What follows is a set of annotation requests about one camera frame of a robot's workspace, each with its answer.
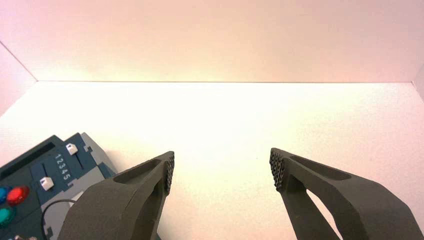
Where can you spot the blue grey task board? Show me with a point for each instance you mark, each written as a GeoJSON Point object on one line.
{"type": "Point", "coordinates": [30, 202]}

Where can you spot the red round button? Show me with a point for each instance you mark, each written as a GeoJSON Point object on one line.
{"type": "Point", "coordinates": [18, 195]}

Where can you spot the white slider knob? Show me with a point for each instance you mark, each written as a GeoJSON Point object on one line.
{"type": "Point", "coordinates": [72, 149]}
{"type": "Point", "coordinates": [46, 184]}

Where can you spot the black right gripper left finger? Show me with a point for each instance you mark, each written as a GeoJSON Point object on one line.
{"type": "Point", "coordinates": [112, 205]}

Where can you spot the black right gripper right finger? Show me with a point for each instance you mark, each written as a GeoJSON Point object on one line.
{"type": "Point", "coordinates": [361, 205]}

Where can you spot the blue round button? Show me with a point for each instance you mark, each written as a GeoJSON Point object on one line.
{"type": "Point", "coordinates": [3, 195]}

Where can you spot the teal round button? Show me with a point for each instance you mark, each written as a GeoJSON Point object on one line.
{"type": "Point", "coordinates": [6, 217]}

